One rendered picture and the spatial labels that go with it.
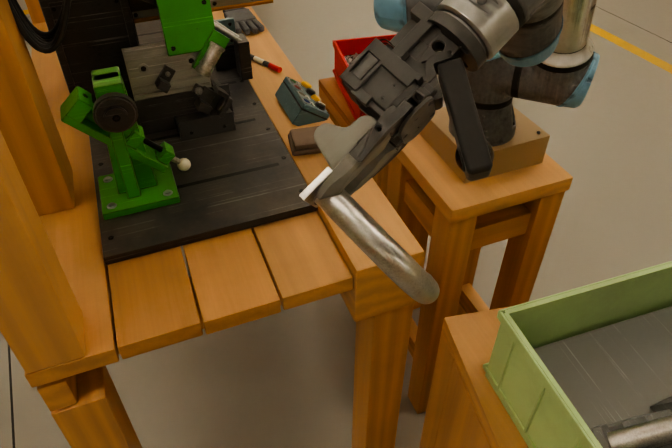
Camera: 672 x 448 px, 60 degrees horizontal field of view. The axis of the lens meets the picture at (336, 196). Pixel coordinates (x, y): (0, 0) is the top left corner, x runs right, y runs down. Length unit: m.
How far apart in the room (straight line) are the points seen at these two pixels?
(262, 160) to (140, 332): 0.48
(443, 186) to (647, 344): 0.51
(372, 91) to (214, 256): 0.64
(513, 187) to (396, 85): 0.82
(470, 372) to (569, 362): 0.16
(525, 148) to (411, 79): 0.85
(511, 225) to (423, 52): 0.91
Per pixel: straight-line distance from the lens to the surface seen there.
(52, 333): 0.99
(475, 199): 1.30
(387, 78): 0.57
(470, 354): 1.10
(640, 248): 2.65
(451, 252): 1.37
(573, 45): 1.20
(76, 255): 1.21
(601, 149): 3.16
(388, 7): 0.74
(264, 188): 1.23
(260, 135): 1.39
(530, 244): 1.52
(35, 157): 1.24
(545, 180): 1.40
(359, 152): 0.54
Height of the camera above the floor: 1.67
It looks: 40 degrees down
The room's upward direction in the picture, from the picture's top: straight up
